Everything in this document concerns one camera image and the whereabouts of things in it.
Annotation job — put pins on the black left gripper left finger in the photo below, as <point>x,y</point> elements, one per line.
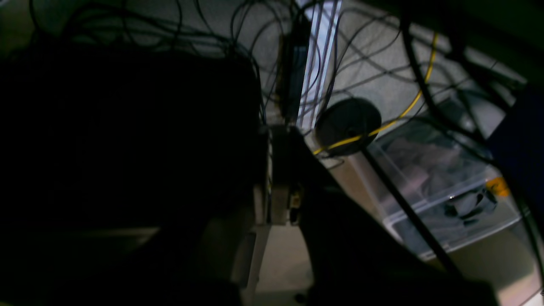
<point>126,177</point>

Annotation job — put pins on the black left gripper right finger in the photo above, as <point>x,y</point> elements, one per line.
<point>355,262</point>

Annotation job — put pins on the clear plastic storage bin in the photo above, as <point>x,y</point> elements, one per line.
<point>444,178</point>

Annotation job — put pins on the black round disc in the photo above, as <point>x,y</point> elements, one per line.
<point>347,127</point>

